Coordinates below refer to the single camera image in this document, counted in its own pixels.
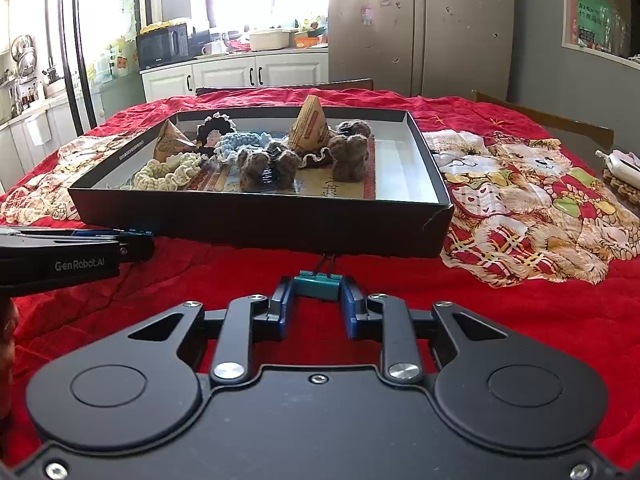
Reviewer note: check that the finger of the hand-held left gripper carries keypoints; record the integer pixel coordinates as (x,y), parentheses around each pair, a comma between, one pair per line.
(137,251)
(110,233)

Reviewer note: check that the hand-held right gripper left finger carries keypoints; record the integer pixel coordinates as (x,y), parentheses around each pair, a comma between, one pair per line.
(284,310)

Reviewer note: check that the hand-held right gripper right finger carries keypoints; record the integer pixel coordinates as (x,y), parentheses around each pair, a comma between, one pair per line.
(352,310)

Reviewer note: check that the teal binder clip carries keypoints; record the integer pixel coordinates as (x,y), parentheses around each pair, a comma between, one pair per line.
(317,286)

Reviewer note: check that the beige crochet scrunchie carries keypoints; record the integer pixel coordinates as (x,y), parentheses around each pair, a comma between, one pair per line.
(160,172)

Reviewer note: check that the shallow black cardboard box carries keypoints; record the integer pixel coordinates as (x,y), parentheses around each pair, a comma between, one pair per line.
(250,225)

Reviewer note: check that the brown triangular snack packet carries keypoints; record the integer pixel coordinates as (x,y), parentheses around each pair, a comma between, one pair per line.
(172,142)

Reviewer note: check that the light blue crochet scrunchie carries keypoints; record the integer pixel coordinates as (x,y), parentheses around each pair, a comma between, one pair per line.
(240,142)

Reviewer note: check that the black scrunchie with white lace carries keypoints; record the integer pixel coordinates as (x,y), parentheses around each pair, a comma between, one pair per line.
(217,122)

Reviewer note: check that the olive scrunchie with white lace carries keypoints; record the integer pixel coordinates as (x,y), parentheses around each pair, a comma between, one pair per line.
(315,159)

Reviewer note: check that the brown crochet bear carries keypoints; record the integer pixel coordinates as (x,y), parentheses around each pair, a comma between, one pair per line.
(347,155)

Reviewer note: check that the cream triangular snack packet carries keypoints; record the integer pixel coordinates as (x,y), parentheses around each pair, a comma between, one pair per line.
(309,125)

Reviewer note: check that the person's left hand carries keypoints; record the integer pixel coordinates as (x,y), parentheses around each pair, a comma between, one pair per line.
(7,330)

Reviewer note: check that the white hanging bin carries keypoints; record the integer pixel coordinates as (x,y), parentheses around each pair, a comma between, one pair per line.
(39,129)

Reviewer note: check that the red printed blanket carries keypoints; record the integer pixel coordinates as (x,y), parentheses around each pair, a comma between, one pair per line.
(500,280)

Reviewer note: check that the black microwave oven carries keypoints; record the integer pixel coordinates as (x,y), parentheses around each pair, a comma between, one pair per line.
(160,47)

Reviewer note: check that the white kitchen cabinet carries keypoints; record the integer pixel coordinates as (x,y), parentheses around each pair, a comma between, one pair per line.
(225,75)

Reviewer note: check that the hanging steel pans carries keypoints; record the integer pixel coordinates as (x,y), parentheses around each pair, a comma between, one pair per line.
(24,55)

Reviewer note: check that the white mug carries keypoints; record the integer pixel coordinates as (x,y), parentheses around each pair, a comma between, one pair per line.
(206,49)

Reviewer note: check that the black countertop appliance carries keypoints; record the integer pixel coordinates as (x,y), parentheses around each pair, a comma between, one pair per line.
(198,40)

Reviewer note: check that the yellow lace microwave cover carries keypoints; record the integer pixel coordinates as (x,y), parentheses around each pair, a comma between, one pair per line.
(160,25)

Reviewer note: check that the white plastic basin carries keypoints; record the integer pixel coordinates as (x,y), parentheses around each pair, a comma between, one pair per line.
(269,40)

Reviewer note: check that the orange box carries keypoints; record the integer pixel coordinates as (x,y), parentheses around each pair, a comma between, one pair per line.
(309,41)

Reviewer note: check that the grey double-door refrigerator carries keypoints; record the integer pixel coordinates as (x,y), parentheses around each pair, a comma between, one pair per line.
(425,30)

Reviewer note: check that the woven wicker coaster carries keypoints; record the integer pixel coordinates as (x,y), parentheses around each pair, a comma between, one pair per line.
(622,185)

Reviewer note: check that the green paper bag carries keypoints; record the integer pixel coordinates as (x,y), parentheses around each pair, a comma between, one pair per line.
(592,20)

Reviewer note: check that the clear drinking glasses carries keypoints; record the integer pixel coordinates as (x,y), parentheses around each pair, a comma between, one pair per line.
(621,35)

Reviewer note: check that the black sliding door frame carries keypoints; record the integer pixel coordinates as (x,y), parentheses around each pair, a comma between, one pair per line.
(75,50)

